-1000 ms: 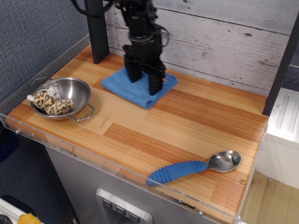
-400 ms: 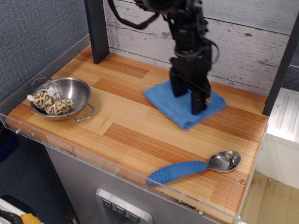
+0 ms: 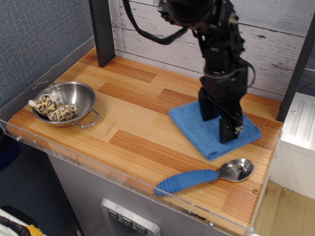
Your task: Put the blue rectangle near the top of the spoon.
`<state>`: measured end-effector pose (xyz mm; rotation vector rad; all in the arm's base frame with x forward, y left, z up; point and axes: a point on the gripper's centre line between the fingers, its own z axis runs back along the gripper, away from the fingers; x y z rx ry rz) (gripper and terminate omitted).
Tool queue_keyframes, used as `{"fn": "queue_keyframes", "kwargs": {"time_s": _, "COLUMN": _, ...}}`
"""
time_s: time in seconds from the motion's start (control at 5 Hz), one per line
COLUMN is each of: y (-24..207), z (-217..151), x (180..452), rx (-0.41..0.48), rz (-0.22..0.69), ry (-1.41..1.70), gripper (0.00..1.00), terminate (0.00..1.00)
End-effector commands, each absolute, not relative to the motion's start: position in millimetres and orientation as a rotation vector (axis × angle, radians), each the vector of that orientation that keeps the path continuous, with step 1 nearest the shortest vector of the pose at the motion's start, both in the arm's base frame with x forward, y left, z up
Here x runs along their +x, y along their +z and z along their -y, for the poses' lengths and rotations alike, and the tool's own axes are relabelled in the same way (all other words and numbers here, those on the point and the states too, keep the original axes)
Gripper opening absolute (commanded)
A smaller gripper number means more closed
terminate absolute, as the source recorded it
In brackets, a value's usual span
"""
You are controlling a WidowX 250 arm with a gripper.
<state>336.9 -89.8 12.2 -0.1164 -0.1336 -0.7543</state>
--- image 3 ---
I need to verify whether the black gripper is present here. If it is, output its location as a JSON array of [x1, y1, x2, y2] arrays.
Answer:
[[198, 32, 247, 144]]

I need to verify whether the blue cloth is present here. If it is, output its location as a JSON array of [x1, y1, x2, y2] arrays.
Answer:
[[168, 101, 262, 160]]

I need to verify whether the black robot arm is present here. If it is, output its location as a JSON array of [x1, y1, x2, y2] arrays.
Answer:
[[159, 0, 249, 144]]

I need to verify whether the white appliance at right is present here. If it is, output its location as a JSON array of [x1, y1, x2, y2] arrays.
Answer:
[[269, 92, 315, 198]]

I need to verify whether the silver cabinet with button panel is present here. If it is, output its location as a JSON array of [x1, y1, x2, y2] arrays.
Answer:
[[48, 154, 249, 236]]

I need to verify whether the leopard print plush toy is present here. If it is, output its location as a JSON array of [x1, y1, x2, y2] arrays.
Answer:
[[28, 95, 78, 122]]

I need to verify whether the yellow object at corner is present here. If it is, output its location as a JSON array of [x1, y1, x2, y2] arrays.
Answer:
[[25, 225, 44, 236]]

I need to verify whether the spoon with blue handle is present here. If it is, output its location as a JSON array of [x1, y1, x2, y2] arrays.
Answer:
[[154, 158, 254, 196]]

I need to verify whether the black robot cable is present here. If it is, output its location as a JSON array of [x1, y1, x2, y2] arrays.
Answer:
[[122, 0, 188, 46]]

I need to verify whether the dark grey right post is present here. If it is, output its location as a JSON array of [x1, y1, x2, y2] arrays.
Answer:
[[276, 0, 315, 122]]

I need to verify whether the dark grey post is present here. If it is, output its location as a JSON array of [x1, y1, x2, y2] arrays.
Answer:
[[276, 0, 315, 122], [89, 0, 116, 67]]

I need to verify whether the steel bowl with handles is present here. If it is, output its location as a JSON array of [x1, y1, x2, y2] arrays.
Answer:
[[31, 82, 99, 128]]

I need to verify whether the dark grey left post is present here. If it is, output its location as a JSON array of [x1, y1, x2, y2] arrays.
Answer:
[[89, 0, 116, 67]]

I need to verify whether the clear acrylic guard rail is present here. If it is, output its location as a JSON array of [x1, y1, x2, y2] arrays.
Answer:
[[6, 49, 282, 236]]

